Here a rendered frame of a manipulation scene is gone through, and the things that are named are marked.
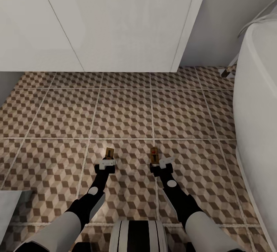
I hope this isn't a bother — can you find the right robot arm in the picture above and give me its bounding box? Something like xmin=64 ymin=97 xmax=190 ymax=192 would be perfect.
xmin=150 ymin=157 xmax=247 ymax=252

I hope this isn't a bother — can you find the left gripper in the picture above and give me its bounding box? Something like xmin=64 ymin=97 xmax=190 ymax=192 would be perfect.
xmin=94 ymin=164 xmax=115 ymax=179

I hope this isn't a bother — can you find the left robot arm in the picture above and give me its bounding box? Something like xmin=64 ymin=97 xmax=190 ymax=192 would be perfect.
xmin=13 ymin=159 xmax=117 ymax=252

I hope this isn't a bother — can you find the mousetrap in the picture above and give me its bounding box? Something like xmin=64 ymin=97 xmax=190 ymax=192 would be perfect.
xmin=150 ymin=147 xmax=159 ymax=164
xmin=105 ymin=147 xmax=114 ymax=160

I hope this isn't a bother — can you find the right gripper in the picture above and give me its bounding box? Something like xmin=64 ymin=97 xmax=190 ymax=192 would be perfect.
xmin=150 ymin=163 xmax=173 ymax=178

